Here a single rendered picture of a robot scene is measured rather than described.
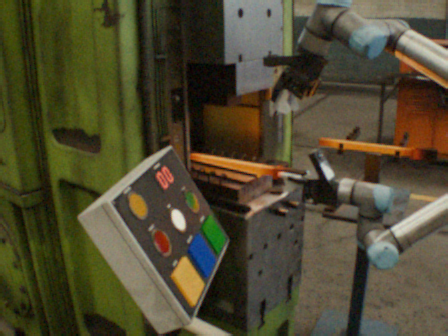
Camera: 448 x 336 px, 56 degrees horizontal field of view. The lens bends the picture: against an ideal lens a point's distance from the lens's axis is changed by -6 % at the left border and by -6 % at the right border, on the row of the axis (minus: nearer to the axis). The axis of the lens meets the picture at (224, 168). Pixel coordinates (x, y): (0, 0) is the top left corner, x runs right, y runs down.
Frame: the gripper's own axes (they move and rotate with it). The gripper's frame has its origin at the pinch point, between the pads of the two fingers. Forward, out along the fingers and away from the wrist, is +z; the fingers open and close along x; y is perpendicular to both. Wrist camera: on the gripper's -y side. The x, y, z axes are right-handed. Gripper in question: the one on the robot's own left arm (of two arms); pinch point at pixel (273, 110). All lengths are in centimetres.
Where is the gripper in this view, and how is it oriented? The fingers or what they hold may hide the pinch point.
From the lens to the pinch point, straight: 121.9
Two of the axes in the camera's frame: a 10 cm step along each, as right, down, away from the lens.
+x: 6.1, -2.8, 7.4
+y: 7.1, 6.0, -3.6
